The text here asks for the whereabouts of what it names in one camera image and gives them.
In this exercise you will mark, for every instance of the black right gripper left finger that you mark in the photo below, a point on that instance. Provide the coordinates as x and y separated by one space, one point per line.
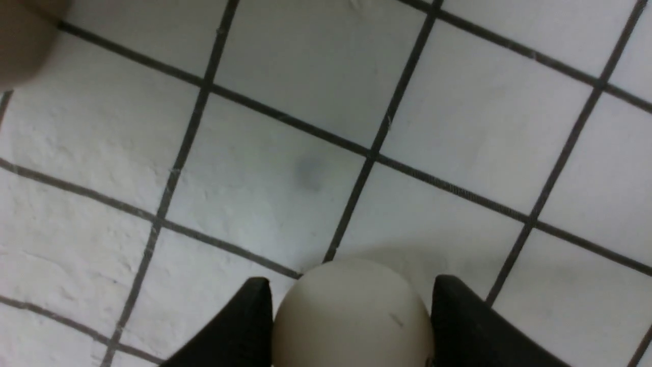
239 335

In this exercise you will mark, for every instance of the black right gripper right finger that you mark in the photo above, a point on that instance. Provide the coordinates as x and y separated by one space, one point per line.
468 332

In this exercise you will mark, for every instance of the olive plastic bin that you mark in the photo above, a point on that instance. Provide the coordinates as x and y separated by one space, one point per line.
28 32

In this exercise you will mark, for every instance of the white ball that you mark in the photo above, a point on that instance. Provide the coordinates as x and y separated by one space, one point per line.
352 312

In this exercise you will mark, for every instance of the white grid tablecloth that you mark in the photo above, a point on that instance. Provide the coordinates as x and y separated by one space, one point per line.
168 150

